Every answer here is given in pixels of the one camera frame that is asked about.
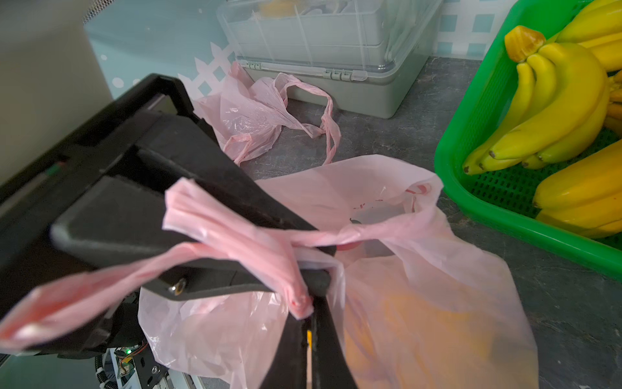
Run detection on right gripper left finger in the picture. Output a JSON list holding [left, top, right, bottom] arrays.
[[259, 314, 309, 389]]

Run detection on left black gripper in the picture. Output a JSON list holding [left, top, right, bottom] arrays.
[[1, 76, 316, 355]]

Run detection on pink plastic bag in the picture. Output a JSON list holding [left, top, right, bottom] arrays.
[[1, 155, 539, 388]]

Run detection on green plastic basket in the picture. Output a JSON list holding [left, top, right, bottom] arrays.
[[434, 1, 621, 280]]

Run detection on pink plastic bags pile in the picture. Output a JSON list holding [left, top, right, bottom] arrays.
[[193, 63, 341, 165]]

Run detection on clear plastic storage box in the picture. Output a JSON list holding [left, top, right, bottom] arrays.
[[217, 0, 442, 118]]

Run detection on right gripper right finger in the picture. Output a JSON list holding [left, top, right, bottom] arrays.
[[310, 298, 357, 389]]

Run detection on bananas in green basket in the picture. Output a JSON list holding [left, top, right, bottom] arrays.
[[463, 1, 621, 239]]

